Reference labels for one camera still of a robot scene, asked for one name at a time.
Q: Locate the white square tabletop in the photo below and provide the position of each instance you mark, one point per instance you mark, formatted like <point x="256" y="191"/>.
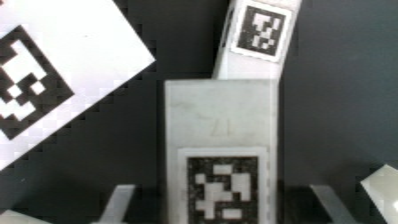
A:
<point x="380" y="186"/>

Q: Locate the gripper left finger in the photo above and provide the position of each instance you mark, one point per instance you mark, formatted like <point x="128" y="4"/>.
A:
<point x="116" y="208"/>

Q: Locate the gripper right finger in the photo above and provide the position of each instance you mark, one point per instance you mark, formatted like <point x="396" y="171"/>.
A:
<point x="333" y="205"/>

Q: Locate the white leg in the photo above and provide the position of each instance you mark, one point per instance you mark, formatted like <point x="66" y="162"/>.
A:
<point x="221" y="151"/>
<point x="256" y="37"/>

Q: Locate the white paper marker sheet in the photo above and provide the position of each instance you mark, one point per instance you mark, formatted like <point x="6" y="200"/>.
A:
<point x="71" y="54"/>

